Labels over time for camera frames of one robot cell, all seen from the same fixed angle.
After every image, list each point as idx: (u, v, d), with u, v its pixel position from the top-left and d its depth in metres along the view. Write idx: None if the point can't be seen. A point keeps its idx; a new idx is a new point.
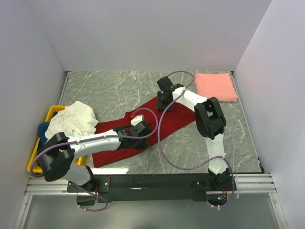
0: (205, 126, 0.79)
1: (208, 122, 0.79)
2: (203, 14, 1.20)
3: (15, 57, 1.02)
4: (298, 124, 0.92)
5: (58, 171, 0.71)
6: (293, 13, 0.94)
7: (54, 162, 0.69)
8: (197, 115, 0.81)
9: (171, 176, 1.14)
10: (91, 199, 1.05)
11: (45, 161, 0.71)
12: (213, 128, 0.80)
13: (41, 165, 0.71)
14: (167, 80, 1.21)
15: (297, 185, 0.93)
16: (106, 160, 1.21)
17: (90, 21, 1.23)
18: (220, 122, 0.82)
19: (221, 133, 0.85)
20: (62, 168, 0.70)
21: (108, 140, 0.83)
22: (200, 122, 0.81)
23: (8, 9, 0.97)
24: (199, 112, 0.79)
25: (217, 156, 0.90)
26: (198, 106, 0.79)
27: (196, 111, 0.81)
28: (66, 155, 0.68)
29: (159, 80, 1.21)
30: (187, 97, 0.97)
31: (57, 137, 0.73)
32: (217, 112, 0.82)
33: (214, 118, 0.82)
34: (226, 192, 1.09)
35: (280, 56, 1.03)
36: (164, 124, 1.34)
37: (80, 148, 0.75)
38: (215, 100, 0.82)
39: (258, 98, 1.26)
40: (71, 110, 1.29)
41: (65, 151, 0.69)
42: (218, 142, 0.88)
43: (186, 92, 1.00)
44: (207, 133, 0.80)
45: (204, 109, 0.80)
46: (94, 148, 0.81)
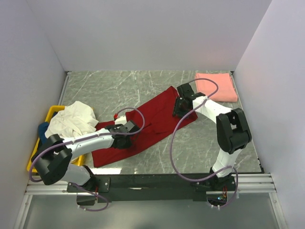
0: (228, 140, 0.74)
1: (231, 136, 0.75)
2: (203, 14, 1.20)
3: (15, 57, 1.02)
4: (298, 124, 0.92)
5: (57, 173, 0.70)
6: (293, 14, 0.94)
7: (52, 163, 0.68)
8: (220, 127, 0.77)
9: (171, 176, 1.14)
10: (91, 199, 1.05)
11: (42, 164, 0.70)
12: (236, 143, 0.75)
13: (39, 170, 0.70)
14: (188, 88, 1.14)
15: (297, 185, 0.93)
16: (106, 160, 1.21)
17: (90, 21, 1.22)
18: (244, 137, 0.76)
19: (241, 149, 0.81)
20: (61, 169, 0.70)
21: (102, 137, 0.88)
22: (222, 136, 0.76)
23: (8, 9, 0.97)
24: (222, 124, 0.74)
25: (227, 166, 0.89)
26: (221, 117, 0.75)
27: (218, 122, 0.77)
28: (64, 155, 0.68)
29: (179, 87, 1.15)
30: (208, 107, 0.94)
31: (52, 140, 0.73)
32: (241, 125, 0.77)
33: (238, 131, 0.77)
34: (226, 192, 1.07)
35: (280, 56, 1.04)
36: (164, 124, 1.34)
37: (77, 147, 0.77)
38: (240, 112, 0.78)
39: (258, 98, 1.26)
40: (71, 110, 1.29)
41: (61, 151, 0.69)
42: (233, 155, 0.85)
43: (208, 101, 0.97)
44: (228, 148, 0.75)
45: (228, 120, 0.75)
46: (89, 146, 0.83)
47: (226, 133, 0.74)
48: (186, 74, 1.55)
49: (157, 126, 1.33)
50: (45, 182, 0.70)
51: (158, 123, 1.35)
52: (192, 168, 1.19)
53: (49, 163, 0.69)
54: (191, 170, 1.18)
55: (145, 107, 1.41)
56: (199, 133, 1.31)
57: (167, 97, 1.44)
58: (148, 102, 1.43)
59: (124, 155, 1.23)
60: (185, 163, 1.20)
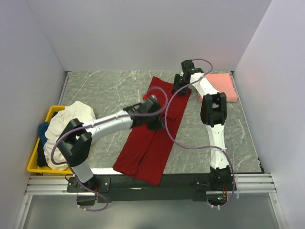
0: (207, 115, 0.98)
1: (210, 113, 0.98)
2: (203, 14, 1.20)
3: (15, 57, 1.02)
4: (298, 124, 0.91)
5: (79, 155, 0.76)
6: (293, 14, 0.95)
7: (74, 147, 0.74)
8: (203, 104, 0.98)
9: (171, 176, 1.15)
10: (91, 199, 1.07)
11: (66, 147, 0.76)
12: (213, 118, 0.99)
13: (63, 152, 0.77)
14: (190, 63, 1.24)
15: (297, 185, 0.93)
16: (158, 171, 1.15)
17: (90, 21, 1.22)
18: (221, 115, 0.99)
19: (221, 124, 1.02)
20: (82, 152, 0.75)
21: (121, 119, 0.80)
22: (204, 111, 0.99)
23: (8, 9, 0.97)
24: (206, 104, 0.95)
25: (216, 146, 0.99)
26: (207, 98, 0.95)
27: (204, 101, 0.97)
28: (84, 139, 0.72)
29: (183, 61, 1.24)
30: (201, 85, 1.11)
31: (72, 123, 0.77)
32: (221, 107, 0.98)
33: (218, 110, 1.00)
34: (226, 192, 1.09)
35: (279, 56, 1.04)
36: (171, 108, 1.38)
37: (95, 131, 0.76)
38: (223, 96, 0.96)
39: (258, 98, 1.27)
40: (71, 110, 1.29)
41: (82, 135, 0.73)
42: (218, 133, 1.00)
43: (202, 80, 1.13)
44: (206, 120, 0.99)
45: (211, 100, 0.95)
46: (109, 129, 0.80)
47: (207, 110, 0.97)
48: None
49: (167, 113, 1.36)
50: (70, 163, 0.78)
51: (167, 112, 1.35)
52: (192, 168, 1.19)
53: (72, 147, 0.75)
54: (191, 170, 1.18)
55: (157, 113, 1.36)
56: (199, 133, 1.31)
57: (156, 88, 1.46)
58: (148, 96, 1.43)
59: (159, 157, 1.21)
60: (185, 163, 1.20)
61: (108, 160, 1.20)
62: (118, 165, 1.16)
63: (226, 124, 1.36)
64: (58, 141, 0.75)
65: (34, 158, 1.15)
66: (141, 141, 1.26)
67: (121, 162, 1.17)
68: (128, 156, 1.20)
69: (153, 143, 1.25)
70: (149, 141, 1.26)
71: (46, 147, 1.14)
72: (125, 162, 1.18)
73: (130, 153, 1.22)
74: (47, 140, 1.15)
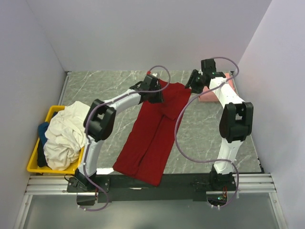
0: (228, 128, 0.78)
1: (232, 126, 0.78)
2: (203, 14, 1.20)
3: (15, 57, 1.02)
4: (298, 123, 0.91)
5: (107, 130, 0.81)
6: (293, 14, 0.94)
7: (102, 122, 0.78)
8: (225, 114, 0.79)
9: (171, 176, 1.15)
10: (91, 199, 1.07)
11: (94, 125, 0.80)
12: (235, 132, 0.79)
13: (92, 130, 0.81)
14: (212, 63, 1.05)
15: (297, 185, 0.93)
16: (158, 170, 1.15)
17: (90, 20, 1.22)
18: (245, 130, 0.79)
19: (241, 140, 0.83)
20: (110, 125, 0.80)
21: (132, 96, 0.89)
22: (224, 122, 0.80)
23: (8, 8, 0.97)
24: (228, 113, 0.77)
25: (226, 159, 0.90)
26: (229, 107, 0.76)
27: (225, 110, 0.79)
28: (110, 112, 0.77)
29: (203, 60, 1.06)
30: (224, 92, 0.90)
31: (95, 103, 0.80)
32: (246, 119, 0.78)
33: (241, 123, 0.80)
34: (226, 192, 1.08)
35: (280, 55, 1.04)
36: (170, 106, 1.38)
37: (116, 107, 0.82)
38: (250, 107, 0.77)
39: (258, 98, 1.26)
40: (71, 110, 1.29)
41: (107, 110, 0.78)
42: (233, 148, 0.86)
43: (225, 87, 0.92)
44: (226, 134, 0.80)
45: (234, 110, 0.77)
46: (124, 105, 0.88)
47: (228, 122, 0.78)
48: (186, 74, 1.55)
49: (167, 112, 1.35)
50: (101, 138, 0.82)
51: (168, 112, 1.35)
52: (192, 168, 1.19)
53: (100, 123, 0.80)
54: (191, 170, 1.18)
55: (157, 114, 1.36)
56: (199, 133, 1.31)
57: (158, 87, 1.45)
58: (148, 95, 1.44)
59: (159, 157, 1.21)
60: (185, 163, 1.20)
61: (108, 160, 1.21)
62: (118, 166, 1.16)
63: None
64: (86, 121, 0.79)
65: (34, 158, 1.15)
66: (142, 140, 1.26)
67: (121, 162, 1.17)
68: (128, 156, 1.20)
69: (153, 143, 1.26)
70: (149, 141, 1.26)
71: (45, 147, 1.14)
72: (125, 161, 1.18)
73: (130, 153, 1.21)
74: (47, 140, 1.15)
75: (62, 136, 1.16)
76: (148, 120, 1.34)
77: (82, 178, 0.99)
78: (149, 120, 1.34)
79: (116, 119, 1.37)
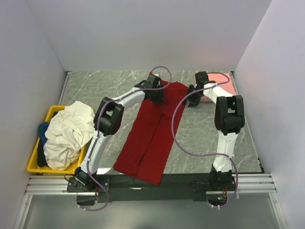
0: (221, 119, 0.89)
1: (225, 117, 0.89)
2: (204, 14, 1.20)
3: (15, 57, 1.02)
4: (298, 123, 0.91)
5: (116, 125, 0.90)
6: (293, 14, 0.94)
7: (112, 118, 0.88)
8: (218, 107, 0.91)
9: (171, 176, 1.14)
10: (91, 199, 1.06)
11: (104, 121, 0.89)
12: (228, 123, 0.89)
13: (102, 127, 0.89)
14: (205, 74, 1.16)
15: (297, 185, 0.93)
16: (159, 168, 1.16)
17: (90, 21, 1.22)
18: (238, 120, 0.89)
19: (236, 132, 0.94)
20: (118, 120, 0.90)
21: (137, 93, 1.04)
22: (218, 115, 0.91)
23: (8, 8, 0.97)
24: (219, 104, 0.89)
25: (224, 153, 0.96)
26: (221, 99, 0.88)
27: (218, 103, 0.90)
28: (119, 109, 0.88)
29: (197, 73, 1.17)
30: (215, 91, 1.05)
31: (104, 101, 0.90)
32: (238, 110, 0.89)
33: (234, 115, 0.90)
34: (226, 192, 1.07)
35: (280, 56, 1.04)
36: (169, 105, 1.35)
37: (124, 103, 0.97)
38: (239, 98, 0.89)
39: (258, 98, 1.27)
40: (71, 109, 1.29)
41: (116, 107, 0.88)
42: (229, 141, 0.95)
43: (216, 87, 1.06)
44: (221, 126, 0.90)
45: (225, 102, 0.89)
46: (130, 101, 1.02)
47: (221, 113, 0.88)
48: (186, 74, 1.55)
49: (166, 110, 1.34)
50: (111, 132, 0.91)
51: (167, 110, 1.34)
52: (192, 168, 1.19)
53: (110, 119, 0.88)
54: (191, 170, 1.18)
55: (156, 112, 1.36)
56: (199, 133, 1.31)
57: None
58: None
59: (159, 156, 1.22)
60: (185, 163, 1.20)
61: (108, 160, 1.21)
62: (119, 166, 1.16)
63: None
64: (98, 117, 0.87)
65: (34, 158, 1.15)
66: (141, 140, 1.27)
67: (122, 162, 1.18)
68: (128, 155, 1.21)
69: (152, 143, 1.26)
70: (149, 140, 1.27)
71: (46, 147, 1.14)
72: (126, 161, 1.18)
73: (130, 152, 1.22)
74: (47, 140, 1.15)
75: (62, 136, 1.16)
76: (147, 119, 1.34)
77: (83, 178, 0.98)
78: (148, 119, 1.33)
79: None
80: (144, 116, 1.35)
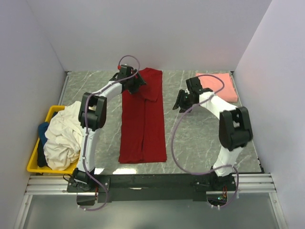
0: (228, 137, 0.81)
1: (232, 134, 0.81)
2: (204, 14, 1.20)
3: (15, 57, 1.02)
4: (298, 123, 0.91)
5: (102, 118, 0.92)
6: (293, 14, 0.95)
7: (97, 110, 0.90)
8: (222, 124, 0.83)
9: (171, 176, 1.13)
10: (91, 199, 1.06)
11: (90, 116, 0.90)
12: (237, 139, 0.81)
13: (89, 122, 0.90)
14: (197, 81, 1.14)
15: (297, 185, 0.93)
16: (159, 148, 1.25)
17: (90, 21, 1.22)
18: (246, 135, 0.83)
19: (241, 147, 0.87)
20: (104, 112, 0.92)
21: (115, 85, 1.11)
22: (224, 132, 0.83)
23: (8, 9, 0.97)
24: (225, 120, 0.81)
25: (227, 165, 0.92)
26: (225, 114, 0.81)
27: (222, 119, 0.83)
28: (102, 100, 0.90)
29: (189, 80, 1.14)
30: (214, 103, 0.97)
31: (85, 97, 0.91)
32: (244, 124, 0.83)
33: (240, 130, 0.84)
34: (226, 192, 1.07)
35: (279, 56, 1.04)
36: (148, 90, 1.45)
37: (105, 95, 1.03)
38: (244, 110, 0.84)
39: (258, 98, 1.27)
40: (71, 110, 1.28)
41: (99, 99, 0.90)
42: (233, 154, 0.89)
43: (214, 98, 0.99)
44: (229, 144, 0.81)
45: (230, 118, 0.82)
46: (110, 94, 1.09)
47: (228, 130, 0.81)
48: (186, 74, 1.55)
49: (147, 96, 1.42)
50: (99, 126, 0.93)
51: (149, 97, 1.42)
52: (192, 168, 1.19)
53: (95, 112, 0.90)
54: (191, 170, 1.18)
55: (142, 102, 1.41)
56: (199, 133, 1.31)
57: None
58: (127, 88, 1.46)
59: (157, 136, 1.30)
60: (185, 163, 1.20)
61: (108, 160, 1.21)
62: (123, 158, 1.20)
63: None
64: (85, 112, 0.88)
65: (34, 158, 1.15)
66: (135, 129, 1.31)
67: (125, 154, 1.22)
68: (128, 147, 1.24)
69: (148, 127, 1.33)
70: (144, 125, 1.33)
71: (46, 147, 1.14)
72: (128, 155, 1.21)
73: (130, 143, 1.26)
74: (47, 140, 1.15)
75: (62, 136, 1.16)
76: (134, 110, 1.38)
77: (83, 178, 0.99)
78: (136, 110, 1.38)
79: (116, 119, 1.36)
80: (131, 109, 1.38)
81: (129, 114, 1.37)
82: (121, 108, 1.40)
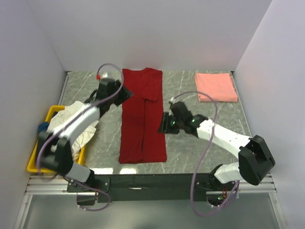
0: (256, 175, 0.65)
1: (259, 170, 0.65)
2: (204, 14, 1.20)
3: (15, 57, 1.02)
4: (298, 124, 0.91)
5: (66, 162, 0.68)
6: (293, 14, 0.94)
7: (57, 153, 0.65)
8: (243, 164, 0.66)
9: (171, 176, 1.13)
10: (91, 199, 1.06)
11: (47, 161, 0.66)
12: (263, 173, 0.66)
13: (48, 168, 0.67)
14: (184, 107, 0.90)
15: (297, 185, 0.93)
16: (159, 148, 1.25)
17: (90, 21, 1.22)
18: (269, 164, 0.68)
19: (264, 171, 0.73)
20: (67, 155, 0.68)
21: (87, 113, 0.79)
22: (247, 171, 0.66)
23: (8, 9, 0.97)
24: (248, 161, 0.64)
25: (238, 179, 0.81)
26: (245, 154, 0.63)
27: (241, 159, 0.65)
28: (63, 143, 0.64)
29: (174, 107, 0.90)
30: (221, 137, 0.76)
31: (43, 138, 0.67)
32: (266, 154, 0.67)
33: (263, 161, 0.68)
34: (226, 192, 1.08)
35: (279, 56, 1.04)
36: (148, 90, 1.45)
37: (71, 131, 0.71)
38: (262, 140, 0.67)
39: (258, 98, 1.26)
40: (71, 109, 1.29)
41: (59, 141, 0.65)
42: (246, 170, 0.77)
43: (219, 131, 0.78)
44: (257, 182, 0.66)
45: (252, 155, 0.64)
46: (80, 127, 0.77)
47: (253, 170, 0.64)
48: (186, 74, 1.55)
49: (147, 96, 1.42)
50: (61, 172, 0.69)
51: (149, 97, 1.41)
52: (192, 168, 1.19)
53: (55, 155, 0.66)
54: (191, 170, 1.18)
55: (142, 102, 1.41)
56: None
57: (130, 78, 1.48)
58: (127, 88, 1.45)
59: (157, 135, 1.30)
60: (185, 163, 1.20)
61: (108, 160, 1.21)
62: (123, 158, 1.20)
63: (226, 124, 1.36)
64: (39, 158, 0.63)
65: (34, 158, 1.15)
66: (135, 129, 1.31)
67: (125, 154, 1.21)
68: (128, 147, 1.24)
69: (148, 126, 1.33)
70: (144, 125, 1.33)
71: None
72: (128, 155, 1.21)
73: (129, 144, 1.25)
74: None
75: None
76: (134, 110, 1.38)
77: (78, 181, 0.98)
78: (136, 109, 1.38)
79: (116, 119, 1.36)
80: (131, 109, 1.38)
81: (129, 114, 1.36)
82: (121, 108, 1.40)
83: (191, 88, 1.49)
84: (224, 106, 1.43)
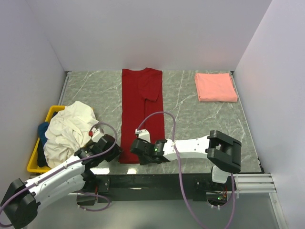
0: (233, 165, 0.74)
1: (232, 159, 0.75)
2: (203, 15, 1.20)
3: (15, 57, 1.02)
4: (298, 123, 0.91)
5: (25, 215, 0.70)
6: (292, 14, 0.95)
7: (20, 206, 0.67)
8: (218, 163, 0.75)
9: (171, 176, 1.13)
10: (91, 199, 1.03)
11: (10, 209, 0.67)
12: (237, 158, 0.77)
13: (8, 214, 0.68)
14: (143, 142, 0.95)
15: (297, 185, 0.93)
16: None
17: (90, 21, 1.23)
18: (237, 147, 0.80)
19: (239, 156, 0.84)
20: (29, 211, 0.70)
21: (71, 167, 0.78)
22: (224, 166, 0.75)
23: (8, 9, 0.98)
24: (220, 158, 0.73)
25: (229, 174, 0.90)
26: (214, 154, 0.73)
27: (213, 160, 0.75)
28: (28, 201, 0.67)
29: (134, 148, 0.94)
30: (185, 150, 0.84)
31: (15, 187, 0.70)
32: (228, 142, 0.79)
33: (231, 147, 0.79)
34: (226, 192, 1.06)
35: (279, 56, 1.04)
36: (148, 90, 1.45)
37: (43, 187, 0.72)
38: (218, 133, 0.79)
39: (258, 99, 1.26)
40: (71, 110, 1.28)
41: (25, 198, 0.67)
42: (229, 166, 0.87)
43: (181, 146, 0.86)
44: (238, 169, 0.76)
45: (219, 151, 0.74)
46: (59, 180, 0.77)
47: (227, 162, 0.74)
48: (186, 74, 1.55)
49: (147, 96, 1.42)
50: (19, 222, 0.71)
51: (149, 97, 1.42)
52: (192, 168, 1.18)
53: (17, 205, 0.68)
54: (191, 170, 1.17)
55: (142, 102, 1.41)
56: (199, 133, 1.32)
57: (130, 79, 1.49)
58: (127, 88, 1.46)
59: (157, 135, 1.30)
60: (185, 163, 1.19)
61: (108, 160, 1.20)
62: (124, 158, 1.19)
63: (226, 124, 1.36)
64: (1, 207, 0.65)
65: (34, 158, 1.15)
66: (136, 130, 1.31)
67: (126, 154, 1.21)
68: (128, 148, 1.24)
69: (148, 126, 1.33)
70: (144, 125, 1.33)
71: (45, 147, 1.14)
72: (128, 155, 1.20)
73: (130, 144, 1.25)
74: (47, 140, 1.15)
75: (62, 136, 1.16)
76: (134, 110, 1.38)
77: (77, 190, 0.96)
78: (136, 110, 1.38)
79: (116, 119, 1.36)
80: (130, 110, 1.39)
81: (129, 114, 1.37)
82: (121, 108, 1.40)
83: (191, 87, 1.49)
84: (224, 106, 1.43)
